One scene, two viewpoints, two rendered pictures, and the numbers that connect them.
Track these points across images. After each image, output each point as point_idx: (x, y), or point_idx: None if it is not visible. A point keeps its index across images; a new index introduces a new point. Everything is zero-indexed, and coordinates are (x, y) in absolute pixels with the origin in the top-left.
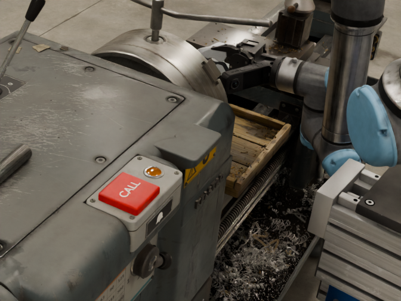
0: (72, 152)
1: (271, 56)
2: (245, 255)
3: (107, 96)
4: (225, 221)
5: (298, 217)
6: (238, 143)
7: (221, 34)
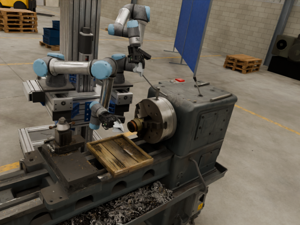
0: (186, 85)
1: (103, 116)
2: None
3: (177, 89)
4: None
5: None
6: (109, 146)
7: (75, 170)
